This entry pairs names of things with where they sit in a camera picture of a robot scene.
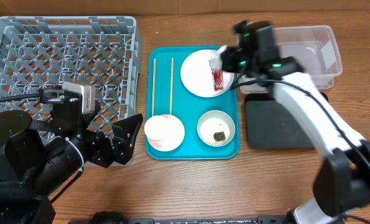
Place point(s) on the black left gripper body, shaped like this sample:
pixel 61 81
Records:
pixel 94 152

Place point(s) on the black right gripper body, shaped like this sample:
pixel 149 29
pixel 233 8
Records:
pixel 229 59

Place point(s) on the white paper cup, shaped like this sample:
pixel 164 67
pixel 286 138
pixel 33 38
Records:
pixel 156 128

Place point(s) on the grey green bowl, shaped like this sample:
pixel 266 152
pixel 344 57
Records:
pixel 221 115

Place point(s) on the white rice leftovers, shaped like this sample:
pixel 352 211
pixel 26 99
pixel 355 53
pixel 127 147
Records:
pixel 209 127

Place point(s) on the brown food chunk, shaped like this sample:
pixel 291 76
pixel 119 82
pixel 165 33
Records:
pixel 219 136

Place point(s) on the red sauce packet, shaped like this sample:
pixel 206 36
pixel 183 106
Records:
pixel 217 79

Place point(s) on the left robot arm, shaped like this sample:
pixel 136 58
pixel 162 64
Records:
pixel 31 171

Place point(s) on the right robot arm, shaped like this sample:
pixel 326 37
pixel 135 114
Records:
pixel 343 182

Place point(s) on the grey dishwasher rack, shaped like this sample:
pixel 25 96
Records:
pixel 40 52

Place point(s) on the large white plate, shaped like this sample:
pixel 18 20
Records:
pixel 197 77

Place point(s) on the pink bowl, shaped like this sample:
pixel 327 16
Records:
pixel 174 138

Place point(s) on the teal serving tray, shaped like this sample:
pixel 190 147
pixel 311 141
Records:
pixel 187 107

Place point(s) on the black plastic tray bin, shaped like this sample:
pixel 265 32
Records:
pixel 270 126

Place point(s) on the clear plastic bin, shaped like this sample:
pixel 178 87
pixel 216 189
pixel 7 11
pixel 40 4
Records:
pixel 315 48

